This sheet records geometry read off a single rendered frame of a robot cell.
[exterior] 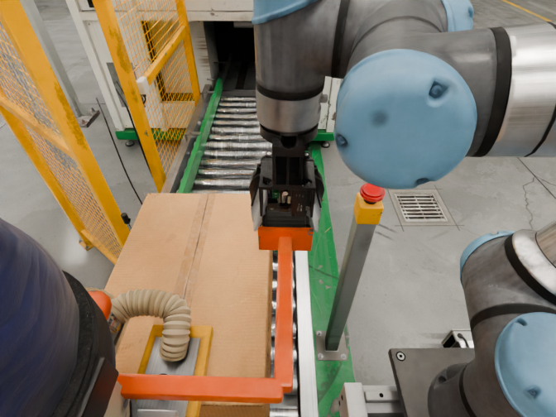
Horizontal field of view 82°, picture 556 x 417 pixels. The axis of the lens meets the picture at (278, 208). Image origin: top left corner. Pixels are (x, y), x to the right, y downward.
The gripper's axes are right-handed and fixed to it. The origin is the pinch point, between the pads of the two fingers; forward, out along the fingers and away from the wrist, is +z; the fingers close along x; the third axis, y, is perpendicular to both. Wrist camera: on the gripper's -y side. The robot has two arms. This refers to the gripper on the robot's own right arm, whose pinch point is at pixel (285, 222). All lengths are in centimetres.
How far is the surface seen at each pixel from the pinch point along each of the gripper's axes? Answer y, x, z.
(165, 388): 26.2, -12.7, -1.2
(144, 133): -96, -67, 42
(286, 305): 16.0, 0.3, -1.2
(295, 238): 4.2, 1.6, -0.8
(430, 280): -72, 88, 124
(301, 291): -26, 7, 64
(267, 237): 4.2, -2.8, -0.8
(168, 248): -16.9, -31.3, 29.2
